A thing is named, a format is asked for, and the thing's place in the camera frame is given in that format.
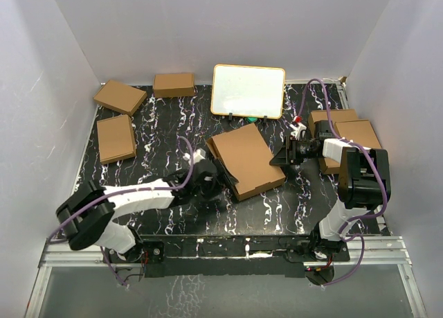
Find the green object under board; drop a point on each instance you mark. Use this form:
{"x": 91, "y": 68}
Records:
{"x": 251, "y": 119}

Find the black base bar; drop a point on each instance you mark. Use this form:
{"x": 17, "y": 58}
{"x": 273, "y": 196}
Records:
{"x": 236, "y": 255}

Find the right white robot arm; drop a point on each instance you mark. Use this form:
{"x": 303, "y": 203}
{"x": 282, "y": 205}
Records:
{"x": 363, "y": 184}

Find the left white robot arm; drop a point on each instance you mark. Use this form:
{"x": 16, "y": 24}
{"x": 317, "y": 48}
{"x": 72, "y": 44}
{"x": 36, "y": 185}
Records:
{"x": 89, "y": 216}

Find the small folded cardboard box right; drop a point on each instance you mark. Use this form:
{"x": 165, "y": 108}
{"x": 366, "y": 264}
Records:
{"x": 359, "y": 131}

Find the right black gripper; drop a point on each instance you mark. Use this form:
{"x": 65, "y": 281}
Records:
{"x": 288, "y": 152}

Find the folded cardboard box back left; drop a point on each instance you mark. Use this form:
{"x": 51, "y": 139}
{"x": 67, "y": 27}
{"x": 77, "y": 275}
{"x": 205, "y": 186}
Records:
{"x": 120, "y": 97}

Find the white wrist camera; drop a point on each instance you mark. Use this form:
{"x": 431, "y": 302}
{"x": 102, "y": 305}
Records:
{"x": 297, "y": 125}
{"x": 197, "y": 156}

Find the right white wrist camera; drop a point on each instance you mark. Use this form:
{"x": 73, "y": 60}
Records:
{"x": 297, "y": 125}

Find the white board with yellow frame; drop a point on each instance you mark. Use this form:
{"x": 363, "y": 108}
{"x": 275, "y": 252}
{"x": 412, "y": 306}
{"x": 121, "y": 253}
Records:
{"x": 247, "y": 91}

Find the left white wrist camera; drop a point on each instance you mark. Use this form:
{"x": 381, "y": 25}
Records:
{"x": 197, "y": 156}

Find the large cardboard box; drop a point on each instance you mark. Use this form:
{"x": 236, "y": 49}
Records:
{"x": 329, "y": 166}
{"x": 246, "y": 156}

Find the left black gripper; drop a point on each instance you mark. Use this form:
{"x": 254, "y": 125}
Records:
{"x": 219, "y": 176}

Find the folded cardboard box back centre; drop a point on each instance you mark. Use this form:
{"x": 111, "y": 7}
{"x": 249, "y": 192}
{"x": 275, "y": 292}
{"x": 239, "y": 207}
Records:
{"x": 173, "y": 85}

